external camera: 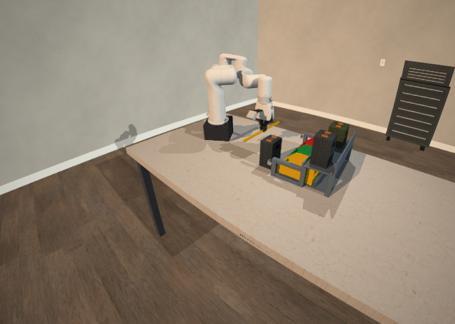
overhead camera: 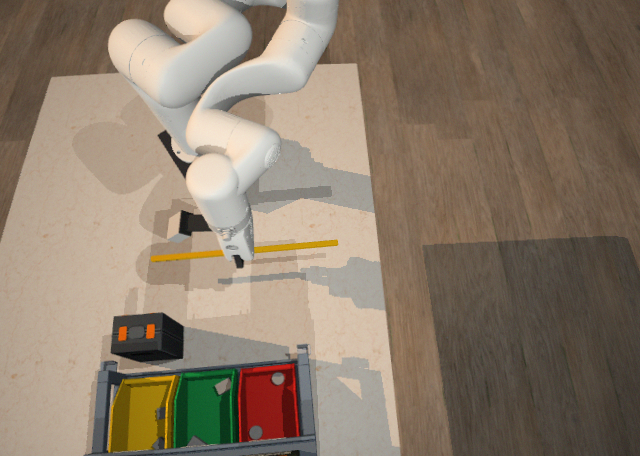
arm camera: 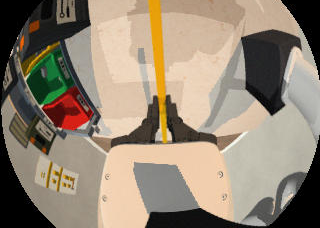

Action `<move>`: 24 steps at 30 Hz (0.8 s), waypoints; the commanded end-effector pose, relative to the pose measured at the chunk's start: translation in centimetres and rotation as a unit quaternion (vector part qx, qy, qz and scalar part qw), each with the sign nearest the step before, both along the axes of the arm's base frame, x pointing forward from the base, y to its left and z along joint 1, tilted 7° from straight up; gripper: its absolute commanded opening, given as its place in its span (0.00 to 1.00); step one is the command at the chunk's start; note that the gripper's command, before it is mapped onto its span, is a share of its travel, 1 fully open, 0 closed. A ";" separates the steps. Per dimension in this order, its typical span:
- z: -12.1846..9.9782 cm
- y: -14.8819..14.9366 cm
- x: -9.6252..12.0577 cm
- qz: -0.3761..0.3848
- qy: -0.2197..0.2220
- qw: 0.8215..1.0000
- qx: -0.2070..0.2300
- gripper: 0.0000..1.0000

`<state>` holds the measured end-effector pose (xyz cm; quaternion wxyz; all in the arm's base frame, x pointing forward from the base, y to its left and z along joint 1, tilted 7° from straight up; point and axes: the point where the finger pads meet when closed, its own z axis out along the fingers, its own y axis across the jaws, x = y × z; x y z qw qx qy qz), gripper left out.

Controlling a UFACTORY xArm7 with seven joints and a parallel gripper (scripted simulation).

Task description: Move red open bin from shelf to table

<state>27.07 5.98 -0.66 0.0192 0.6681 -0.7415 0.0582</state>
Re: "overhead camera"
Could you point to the grey metal shelf rack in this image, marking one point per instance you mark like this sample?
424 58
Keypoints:
305 444

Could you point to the yellow bar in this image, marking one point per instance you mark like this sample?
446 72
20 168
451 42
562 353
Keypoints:
260 249

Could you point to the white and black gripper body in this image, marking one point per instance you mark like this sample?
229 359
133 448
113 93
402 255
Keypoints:
244 239

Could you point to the red bin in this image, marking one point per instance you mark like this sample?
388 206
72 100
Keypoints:
267 405

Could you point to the green open bin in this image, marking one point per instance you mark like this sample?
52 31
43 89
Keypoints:
199 409

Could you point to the yellow open bin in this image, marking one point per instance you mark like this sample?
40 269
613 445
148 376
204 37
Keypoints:
134 424

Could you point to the grey round disc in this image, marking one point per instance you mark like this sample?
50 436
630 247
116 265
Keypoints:
256 432
278 378

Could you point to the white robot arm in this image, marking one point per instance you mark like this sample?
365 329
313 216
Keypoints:
174 76

